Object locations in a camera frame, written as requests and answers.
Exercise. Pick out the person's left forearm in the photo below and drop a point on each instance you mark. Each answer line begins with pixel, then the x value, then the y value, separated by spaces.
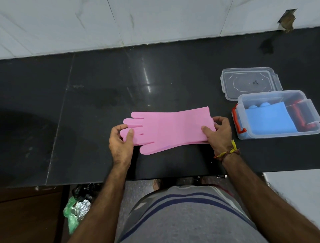
pixel 105 207

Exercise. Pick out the person's right hand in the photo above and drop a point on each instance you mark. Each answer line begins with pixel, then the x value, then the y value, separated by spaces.
pixel 222 140

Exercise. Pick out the brown wooden cabinet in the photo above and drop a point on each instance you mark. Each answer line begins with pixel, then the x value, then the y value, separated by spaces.
pixel 30 215

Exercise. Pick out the crumpled aluminium foil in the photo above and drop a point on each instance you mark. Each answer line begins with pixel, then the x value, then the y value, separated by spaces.
pixel 81 209

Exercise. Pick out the person's right forearm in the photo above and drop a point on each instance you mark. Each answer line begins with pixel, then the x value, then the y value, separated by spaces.
pixel 262 200

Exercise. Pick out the transparent plastic box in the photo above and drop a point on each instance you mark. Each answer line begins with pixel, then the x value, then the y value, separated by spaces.
pixel 275 96

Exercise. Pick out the person's left hand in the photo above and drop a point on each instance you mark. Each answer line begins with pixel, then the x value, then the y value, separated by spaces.
pixel 121 150

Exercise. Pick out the yellow thread wristband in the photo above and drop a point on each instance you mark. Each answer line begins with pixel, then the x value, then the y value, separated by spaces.
pixel 233 147

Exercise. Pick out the green plastic bag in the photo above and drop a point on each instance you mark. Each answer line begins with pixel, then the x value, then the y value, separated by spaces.
pixel 71 222

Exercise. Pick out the transparent box lid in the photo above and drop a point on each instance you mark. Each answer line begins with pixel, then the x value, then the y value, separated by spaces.
pixel 250 82

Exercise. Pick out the grey striped shirt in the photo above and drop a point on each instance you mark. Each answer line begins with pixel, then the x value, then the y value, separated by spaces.
pixel 190 220

